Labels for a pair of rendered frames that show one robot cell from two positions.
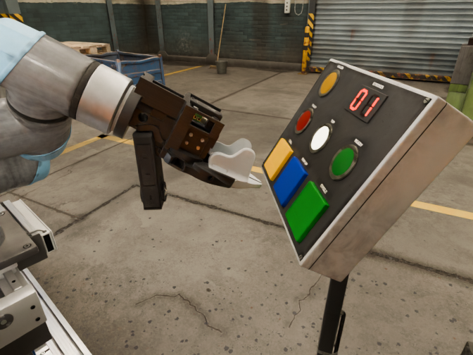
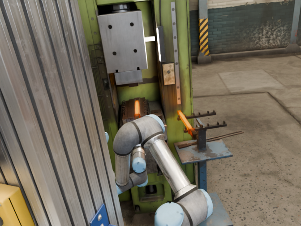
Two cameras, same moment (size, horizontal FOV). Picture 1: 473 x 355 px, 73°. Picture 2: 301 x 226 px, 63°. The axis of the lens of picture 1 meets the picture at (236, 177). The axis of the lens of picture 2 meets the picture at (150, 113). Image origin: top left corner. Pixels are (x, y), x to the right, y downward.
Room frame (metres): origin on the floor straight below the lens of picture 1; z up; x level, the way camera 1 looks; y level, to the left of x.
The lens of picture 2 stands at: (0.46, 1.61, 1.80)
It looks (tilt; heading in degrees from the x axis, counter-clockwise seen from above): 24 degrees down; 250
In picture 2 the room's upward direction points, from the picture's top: 7 degrees counter-clockwise
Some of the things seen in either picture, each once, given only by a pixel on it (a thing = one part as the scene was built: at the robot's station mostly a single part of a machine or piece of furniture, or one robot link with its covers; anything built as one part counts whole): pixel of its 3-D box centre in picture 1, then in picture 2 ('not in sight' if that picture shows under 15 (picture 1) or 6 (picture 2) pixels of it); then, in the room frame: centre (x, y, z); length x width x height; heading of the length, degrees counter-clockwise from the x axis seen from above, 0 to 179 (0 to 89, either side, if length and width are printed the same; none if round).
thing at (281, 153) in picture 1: (279, 159); not in sight; (0.62, -0.09, 1.01); 0.07 x 0.05 x 0.07; 6
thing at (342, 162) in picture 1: (343, 162); not in sight; (0.43, -0.16, 1.09); 0.05 x 0.03 x 0.04; 161
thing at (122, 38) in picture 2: not in sight; (130, 39); (-0.13, -0.31, 1.56); 0.42 x 0.39 x 0.40; 71
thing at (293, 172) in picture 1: (291, 182); not in sight; (0.52, -0.10, 1.01); 0.07 x 0.05 x 0.07; 6
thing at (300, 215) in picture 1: (307, 211); not in sight; (0.42, -0.11, 1.01); 0.07 x 0.05 x 0.07; 6
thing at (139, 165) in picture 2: not in sight; (139, 162); (0.15, 0.46, 0.98); 0.11 x 0.08 x 0.09; 71
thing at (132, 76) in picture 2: not in sight; (129, 70); (-0.09, -0.32, 1.32); 0.42 x 0.20 x 0.10; 71
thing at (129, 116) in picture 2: not in sight; (135, 110); (-0.09, -0.32, 0.96); 0.42 x 0.20 x 0.09; 71
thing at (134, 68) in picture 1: (121, 78); not in sight; (5.16, 1.80, 0.36); 1.20 x 0.80 x 0.72; 51
